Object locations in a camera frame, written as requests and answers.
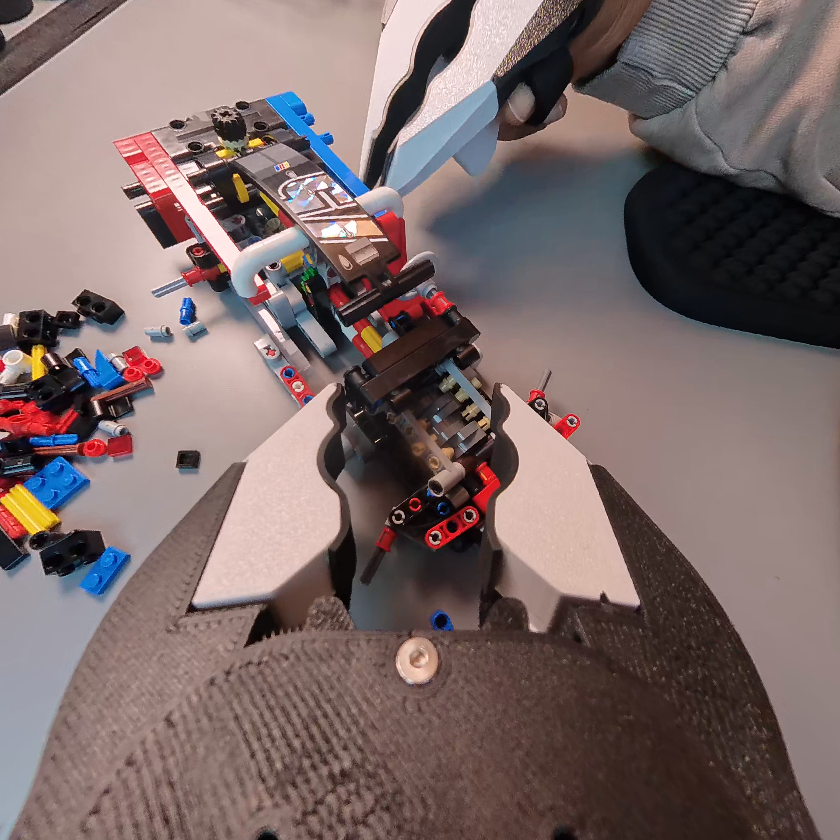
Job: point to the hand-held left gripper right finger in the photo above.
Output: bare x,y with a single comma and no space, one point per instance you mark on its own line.
564,525

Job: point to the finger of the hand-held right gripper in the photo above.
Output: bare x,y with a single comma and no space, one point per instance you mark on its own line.
472,85
394,65

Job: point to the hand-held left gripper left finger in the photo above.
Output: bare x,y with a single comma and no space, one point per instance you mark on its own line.
275,525

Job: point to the lego car model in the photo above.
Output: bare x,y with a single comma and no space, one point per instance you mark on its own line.
295,210

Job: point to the person's right forearm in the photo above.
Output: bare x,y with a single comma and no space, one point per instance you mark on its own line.
722,98

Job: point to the black square lego tile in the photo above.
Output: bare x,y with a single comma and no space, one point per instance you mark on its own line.
188,458

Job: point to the blue lego pin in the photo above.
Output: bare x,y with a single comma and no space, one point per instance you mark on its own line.
441,620
188,308

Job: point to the small grey lego pin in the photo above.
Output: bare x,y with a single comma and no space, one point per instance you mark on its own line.
195,328
159,330

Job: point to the pile of loose lego pieces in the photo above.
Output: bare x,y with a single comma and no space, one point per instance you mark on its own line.
59,420

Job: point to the person's right hand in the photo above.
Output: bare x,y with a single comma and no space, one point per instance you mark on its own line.
600,46

